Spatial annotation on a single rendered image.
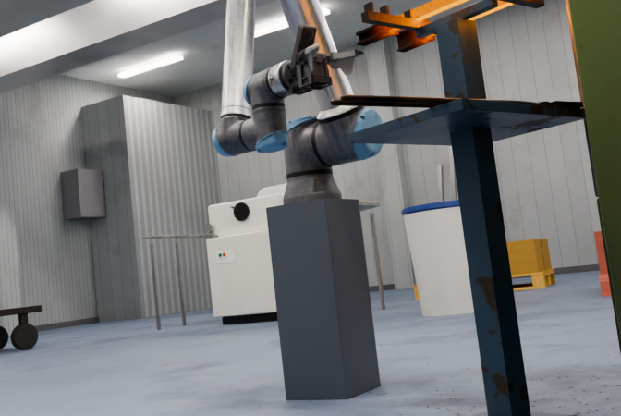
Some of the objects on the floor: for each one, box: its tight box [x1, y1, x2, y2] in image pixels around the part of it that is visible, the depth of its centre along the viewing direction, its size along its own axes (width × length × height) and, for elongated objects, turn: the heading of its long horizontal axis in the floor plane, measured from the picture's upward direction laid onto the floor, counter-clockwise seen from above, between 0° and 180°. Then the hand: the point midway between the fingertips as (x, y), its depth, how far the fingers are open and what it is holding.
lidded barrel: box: [401, 200, 474, 316], centre depth 536 cm, size 61×61×75 cm
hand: (342, 46), depth 188 cm, fingers open, 14 cm apart
